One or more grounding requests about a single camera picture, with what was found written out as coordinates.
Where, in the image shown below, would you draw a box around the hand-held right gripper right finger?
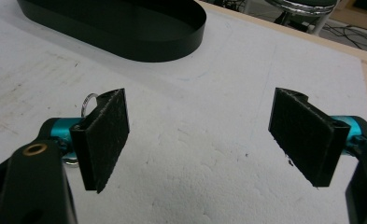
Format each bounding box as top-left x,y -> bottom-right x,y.
267,87 -> 367,189

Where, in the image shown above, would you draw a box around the black cables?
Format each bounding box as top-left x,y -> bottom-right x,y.
322,22 -> 367,49

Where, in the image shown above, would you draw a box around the silver metal ring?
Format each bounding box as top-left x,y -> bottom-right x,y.
80,92 -> 100,119

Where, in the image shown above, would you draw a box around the black oval tray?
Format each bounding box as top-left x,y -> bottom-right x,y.
16,0 -> 207,63

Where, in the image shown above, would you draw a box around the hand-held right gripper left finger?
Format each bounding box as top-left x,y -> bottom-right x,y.
37,88 -> 131,194

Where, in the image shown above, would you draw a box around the metal stool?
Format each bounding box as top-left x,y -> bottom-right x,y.
264,0 -> 341,35

